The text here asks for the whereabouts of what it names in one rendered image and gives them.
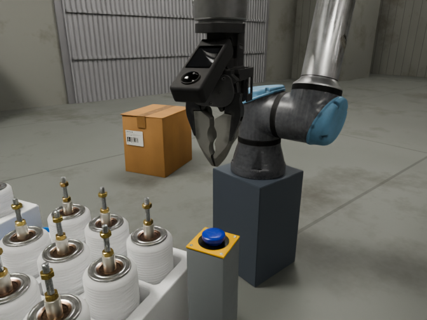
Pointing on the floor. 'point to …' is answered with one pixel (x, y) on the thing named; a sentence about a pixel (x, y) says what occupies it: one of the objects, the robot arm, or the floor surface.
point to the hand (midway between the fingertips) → (213, 160)
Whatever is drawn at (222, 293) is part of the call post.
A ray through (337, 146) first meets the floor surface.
